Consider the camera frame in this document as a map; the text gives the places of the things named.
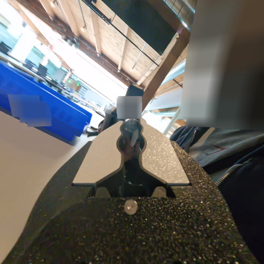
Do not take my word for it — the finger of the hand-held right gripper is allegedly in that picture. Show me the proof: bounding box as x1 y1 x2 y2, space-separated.
103 104 117 133

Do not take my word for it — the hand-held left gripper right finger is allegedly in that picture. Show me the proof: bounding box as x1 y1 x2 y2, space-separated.
138 121 190 185

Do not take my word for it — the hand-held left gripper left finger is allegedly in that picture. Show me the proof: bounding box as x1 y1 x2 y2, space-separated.
72 121 124 185

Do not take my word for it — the steel bolt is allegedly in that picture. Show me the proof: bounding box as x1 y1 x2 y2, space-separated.
124 119 138 133

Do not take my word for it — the blue plastic bin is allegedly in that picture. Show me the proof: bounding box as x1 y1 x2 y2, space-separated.
0 61 93 146

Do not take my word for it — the person's right hand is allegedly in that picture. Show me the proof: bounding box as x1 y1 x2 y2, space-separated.
123 134 142 162

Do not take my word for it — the ceiling mounted device cluster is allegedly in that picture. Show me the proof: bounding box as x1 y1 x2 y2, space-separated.
62 35 80 47

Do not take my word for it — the person's dark zip jacket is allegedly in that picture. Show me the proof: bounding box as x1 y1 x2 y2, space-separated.
170 126 264 259

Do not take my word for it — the black wall screen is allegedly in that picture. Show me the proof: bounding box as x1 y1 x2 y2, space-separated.
101 0 178 56

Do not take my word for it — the metal air duct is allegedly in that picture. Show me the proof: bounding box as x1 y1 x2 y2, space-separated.
163 0 196 28

